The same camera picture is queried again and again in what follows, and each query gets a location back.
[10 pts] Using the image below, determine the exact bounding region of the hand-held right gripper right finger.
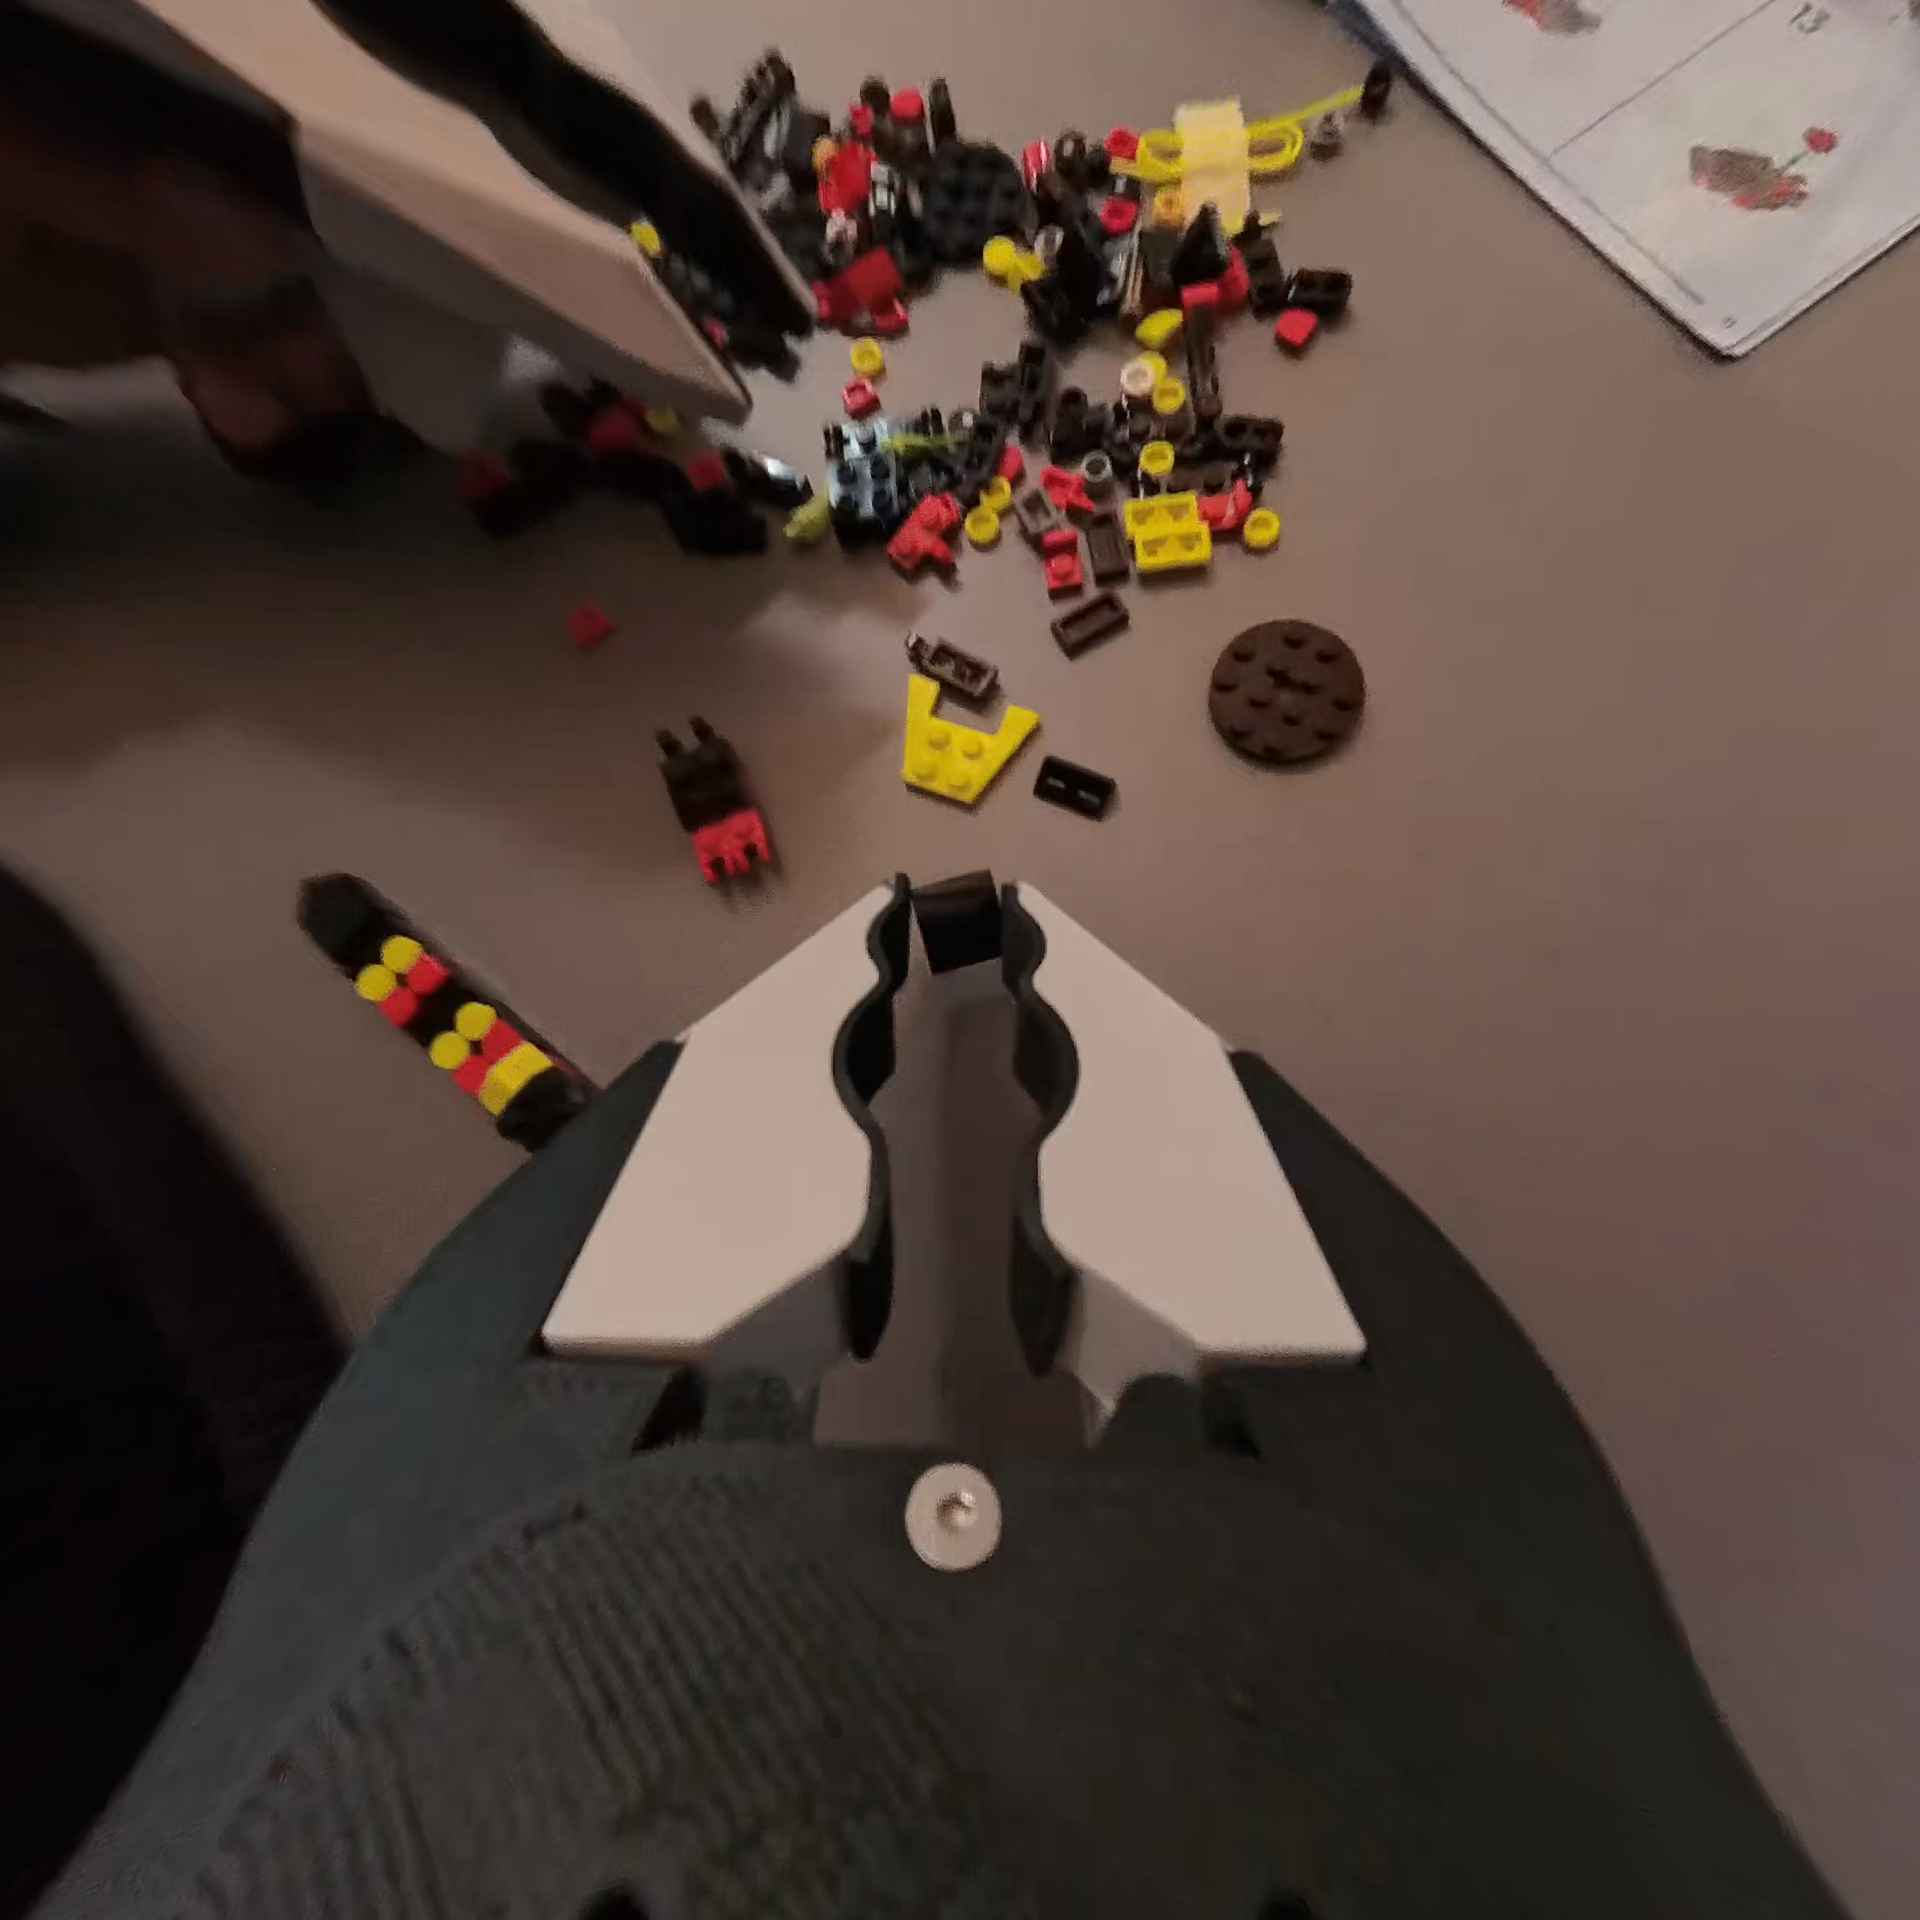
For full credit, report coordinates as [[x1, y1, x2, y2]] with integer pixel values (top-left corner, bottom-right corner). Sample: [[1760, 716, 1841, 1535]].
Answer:
[[997, 881, 1368, 1444]]

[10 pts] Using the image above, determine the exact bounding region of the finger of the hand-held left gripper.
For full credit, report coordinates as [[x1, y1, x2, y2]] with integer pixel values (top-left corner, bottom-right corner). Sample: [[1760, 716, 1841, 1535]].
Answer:
[[322, 0, 820, 366], [141, 0, 754, 452]]

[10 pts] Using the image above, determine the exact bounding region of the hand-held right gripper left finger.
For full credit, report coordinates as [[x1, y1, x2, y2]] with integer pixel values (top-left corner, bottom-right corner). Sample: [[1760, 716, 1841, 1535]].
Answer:
[[540, 873, 922, 1420]]

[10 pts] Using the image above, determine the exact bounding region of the small black lego piece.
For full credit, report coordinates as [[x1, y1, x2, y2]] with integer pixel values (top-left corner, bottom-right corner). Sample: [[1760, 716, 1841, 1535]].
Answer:
[[909, 873, 1005, 977]]

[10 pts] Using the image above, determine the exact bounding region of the pile of lego pieces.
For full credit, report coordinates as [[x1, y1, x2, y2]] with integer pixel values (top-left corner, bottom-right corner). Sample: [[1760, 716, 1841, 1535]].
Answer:
[[457, 45, 1397, 601]]

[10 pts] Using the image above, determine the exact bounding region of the long black studded lego assembly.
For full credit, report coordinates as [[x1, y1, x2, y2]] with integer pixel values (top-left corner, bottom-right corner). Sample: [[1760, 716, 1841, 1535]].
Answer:
[[296, 873, 596, 1153]]

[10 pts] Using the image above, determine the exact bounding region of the black and red clip lego assembly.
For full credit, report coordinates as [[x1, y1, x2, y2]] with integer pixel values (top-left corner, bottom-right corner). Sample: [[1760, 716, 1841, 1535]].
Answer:
[[653, 716, 777, 890]]

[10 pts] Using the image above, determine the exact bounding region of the yellow wedge lego plate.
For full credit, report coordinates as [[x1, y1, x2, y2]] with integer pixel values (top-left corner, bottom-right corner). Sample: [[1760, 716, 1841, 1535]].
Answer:
[[901, 675, 1042, 810]]

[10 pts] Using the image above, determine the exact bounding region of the black round lego plate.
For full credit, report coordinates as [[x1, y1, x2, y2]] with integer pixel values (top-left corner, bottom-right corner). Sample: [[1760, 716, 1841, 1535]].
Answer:
[[1209, 620, 1368, 771]]

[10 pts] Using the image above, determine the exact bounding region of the lego instruction booklet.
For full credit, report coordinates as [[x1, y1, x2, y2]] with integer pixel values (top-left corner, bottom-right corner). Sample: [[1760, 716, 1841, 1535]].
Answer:
[[1327, 0, 1920, 362]]

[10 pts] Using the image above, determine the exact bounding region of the person's left hand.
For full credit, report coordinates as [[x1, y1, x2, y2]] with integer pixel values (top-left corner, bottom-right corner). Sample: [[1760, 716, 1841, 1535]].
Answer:
[[0, 105, 377, 484]]

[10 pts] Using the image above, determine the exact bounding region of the dark brown knit cloth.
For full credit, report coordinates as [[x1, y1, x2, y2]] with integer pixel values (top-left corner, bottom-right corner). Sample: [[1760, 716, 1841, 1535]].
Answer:
[[0, 854, 353, 1920]]

